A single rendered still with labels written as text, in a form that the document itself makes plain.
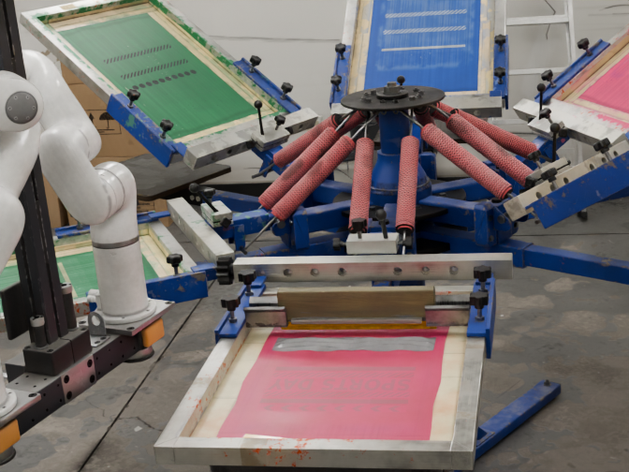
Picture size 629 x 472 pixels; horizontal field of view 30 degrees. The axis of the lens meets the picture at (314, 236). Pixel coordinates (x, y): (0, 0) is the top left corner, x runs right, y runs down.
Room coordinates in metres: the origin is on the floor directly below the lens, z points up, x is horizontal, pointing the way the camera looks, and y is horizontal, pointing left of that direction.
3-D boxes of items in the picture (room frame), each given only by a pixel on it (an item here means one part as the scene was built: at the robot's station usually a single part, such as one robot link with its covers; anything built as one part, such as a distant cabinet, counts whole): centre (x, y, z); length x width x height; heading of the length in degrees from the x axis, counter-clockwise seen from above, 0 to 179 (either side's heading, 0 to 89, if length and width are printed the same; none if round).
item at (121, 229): (2.23, 0.40, 1.37); 0.13 x 0.10 x 0.16; 166
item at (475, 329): (2.43, -0.36, 0.98); 0.30 x 0.05 x 0.07; 168
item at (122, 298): (2.25, 0.41, 1.21); 0.16 x 0.13 x 0.15; 62
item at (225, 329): (2.55, 0.18, 0.98); 0.30 x 0.05 x 0.07; 168
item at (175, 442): (2.26, -0.04, 0.97); 0.79 x 0.58 x 0.04; 168
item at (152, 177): (3.74, 0.24, 0.91); 1.34 x 0.40 x 0.08; 48
